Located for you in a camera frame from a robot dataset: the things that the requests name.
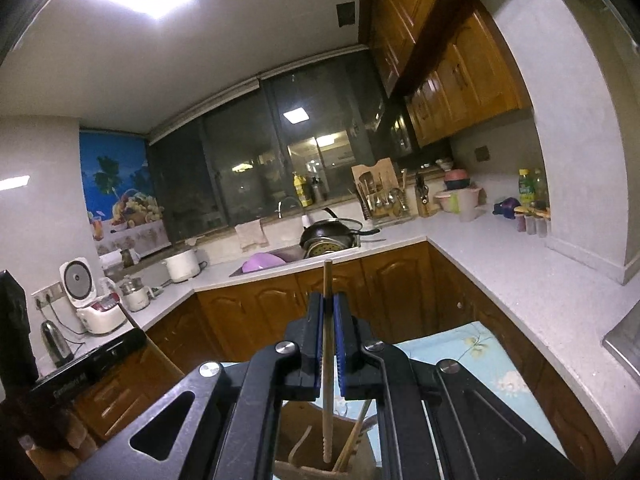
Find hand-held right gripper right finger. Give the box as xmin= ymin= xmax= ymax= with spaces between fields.
xmin=332 ymin=292 xmax=586 ymax=480

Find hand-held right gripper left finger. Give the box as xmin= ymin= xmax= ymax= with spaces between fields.
xmin=65 ymin=291 xmax=326 ymax=480

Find wooden chopstick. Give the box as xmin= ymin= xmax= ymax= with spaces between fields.
xmin=321 ymin=260 xmax=334 ymax=463
xmin=333 ymin=400 xmax=371 ymax=472

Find wooden utensil holder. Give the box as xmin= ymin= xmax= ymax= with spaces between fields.
xmin=274 ymin=400 xmax=383 ymax=480

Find dish rack with utensils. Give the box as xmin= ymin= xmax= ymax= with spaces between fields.
xmin=356 ymin=182 xmax=413 ymax=226

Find person's left hand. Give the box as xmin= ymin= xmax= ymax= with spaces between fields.
xmin=0 ymin=392 xmax=76 ymax=453

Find steel electric kettle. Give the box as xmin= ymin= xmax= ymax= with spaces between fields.
xmin=40 ymin=319 xmax=75 ymax=367

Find white rice cooker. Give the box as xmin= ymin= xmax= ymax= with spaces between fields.
xmin=59 ymin=258 xmax=126 ymax=336

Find wooden lower cabinets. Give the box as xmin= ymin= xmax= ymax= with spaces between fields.
xmin=65 ymin=241 xmax=621 ymax=480

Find wooden cabinets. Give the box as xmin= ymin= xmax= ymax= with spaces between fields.
xmin=359 ymin=0 xmax=533 ymax=148
xmin=65 ymin=241 xmax=621 ymax=480

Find steel kitchen sink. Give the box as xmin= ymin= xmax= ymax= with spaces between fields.
xmin=229 ymin=245 xmax=361 ymax=278

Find metal strainer bowl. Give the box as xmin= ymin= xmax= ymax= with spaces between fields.
xmin=306 ymin=239 xmax=351 ymax=259

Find purple plastic basin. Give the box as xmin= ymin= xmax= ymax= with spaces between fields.
xmin=241 ymin=253 xmax=287 ymax=273

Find black wok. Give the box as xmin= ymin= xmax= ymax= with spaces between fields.
xmin=299 ymin=207 xmax=381 ymax=251

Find beige hanging towel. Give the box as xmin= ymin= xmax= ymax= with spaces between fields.
xmin=235 ymin=220 xmax=271 ymax=252

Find white cooking pot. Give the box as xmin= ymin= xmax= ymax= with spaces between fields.
xmin=161 ymin=249 xmax=202 ymax=283

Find steel sink faucet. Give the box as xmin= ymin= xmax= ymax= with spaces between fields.
xmin=278 ymin=196 xmax=306 ymax=221

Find blue floral tablecloth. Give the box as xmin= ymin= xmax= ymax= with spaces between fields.
xmin=220 ymin=321 xmax=566 ymax=461

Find yellow detergent bottle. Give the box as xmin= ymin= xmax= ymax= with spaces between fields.
xmin=292 ymin=171 xmax=313 ymax=207

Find knife block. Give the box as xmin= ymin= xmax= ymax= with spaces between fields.
xmin=415 ymin=172 xmax=437 ymax=218

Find white kitchen countertop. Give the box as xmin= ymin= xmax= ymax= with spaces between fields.
xmin=35 ymin=205 xmax=640 ymax=461

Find wooden cutting board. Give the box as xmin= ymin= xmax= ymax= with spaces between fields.
xmin=351 ymin=158 xmax=398 ymax=201

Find white plastic cup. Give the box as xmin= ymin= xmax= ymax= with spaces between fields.
xmin=457 ymin=192 xmax=478 ymax=222

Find stack of pink bowls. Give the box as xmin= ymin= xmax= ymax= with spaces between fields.
xmin=434 ymin=167 xmax=485 ymax=213

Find dark glass window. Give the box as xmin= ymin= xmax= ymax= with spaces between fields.
xmin=147 ymin=50 xmax=416 ymax=241

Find purple toy-like object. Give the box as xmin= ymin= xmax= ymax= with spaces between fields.
xmin=492 ymin=198 xmax=522 ymax=219

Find row of spice jars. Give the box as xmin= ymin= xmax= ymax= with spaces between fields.
xmin=515 ymin=205 xmax=551 ymax=237

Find green bottle with yellow cap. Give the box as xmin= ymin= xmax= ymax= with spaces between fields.
xmin=517 ymin=168 xmax=536 ymax=208

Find gas stove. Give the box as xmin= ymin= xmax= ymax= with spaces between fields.
xmin=602 ymin=300 xmax=640 ymax=376

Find wooden upper cabinets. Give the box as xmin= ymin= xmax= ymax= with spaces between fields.
xmin=359 ymin=0 xmax=533 ymax=148

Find wall power outlet strip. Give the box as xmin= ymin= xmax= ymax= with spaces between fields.
xmin=32 ymin=282 xmax=65 ymax=309

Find fruit and palm wall poster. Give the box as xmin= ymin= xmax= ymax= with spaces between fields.
xmin=80 ymin=130 xmax=168 ymax=256

